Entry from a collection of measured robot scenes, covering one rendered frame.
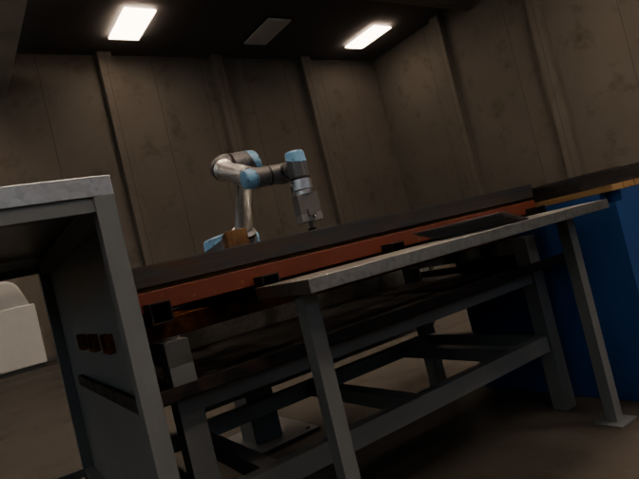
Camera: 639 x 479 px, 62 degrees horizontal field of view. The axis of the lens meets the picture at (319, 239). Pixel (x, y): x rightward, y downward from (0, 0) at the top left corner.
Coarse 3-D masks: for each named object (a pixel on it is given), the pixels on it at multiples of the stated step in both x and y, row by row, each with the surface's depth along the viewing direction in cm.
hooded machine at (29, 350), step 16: (0, 288) 914; (16, 288) 927; (0, 304) 910; (16, 304) 923; (32, 304) 931; (0, 320) 903; (16, 320) 915; (32, 320) 928; (0, 336) 900; (16, 336) 912; (32, 336) 924; (0, 352) 897; (16, 352) 909; (32, 352) 921; (0, 368) 893; (16, 368) 905; (32, 368) 921
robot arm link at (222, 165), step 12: (228, 156) 233; (216, 168) 225; (228, 168) 216; (240, 168) 208; (252, 168) 200; (264, 168) 201; (228, 180) 220; (240, 180) 202; (252, 180) 197; (264, 180) 200
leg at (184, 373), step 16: (160, 352) 130; (176, 368) 127; (192, 368) 129; (176, 384) 126; (192, 400) 128; (176, 416) 129; (192, 416) 127; (192, 432) 127; (208, 432) 129; (192, 448) 126; (208, 448) 128; (192, 464) 126; (208, 464) 128
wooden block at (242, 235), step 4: (244, 228) 149; (228, 232) 148; (232, 232) 148; (236, 232) 148; (240, 232) 149; (244, 232) 149; (224, 236) 150; (228, 236) 148; (232, 236) 148; (236, 236) 148; (240, 236) 148; (244, 236) 149; (224, 240) 153; (228, 240) 148; (232, 240) 148; (236, 240) 148; (240, 240) 148; (244, 240) 149; (248, 240) 149; (224, 244) 155; (228, 244) 148; (232, 244) 148; (236, 244) 148; (240, 244) 148; (224, 248) 158
